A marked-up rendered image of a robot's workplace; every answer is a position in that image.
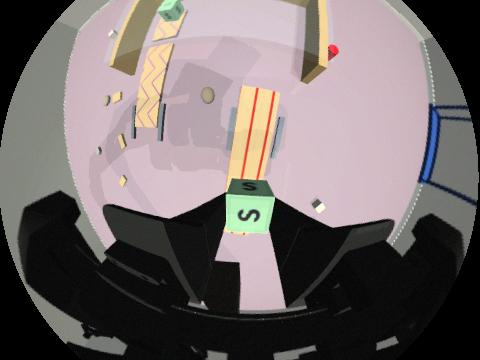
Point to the light green cube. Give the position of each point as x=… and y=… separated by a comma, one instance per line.
x=248, y=206

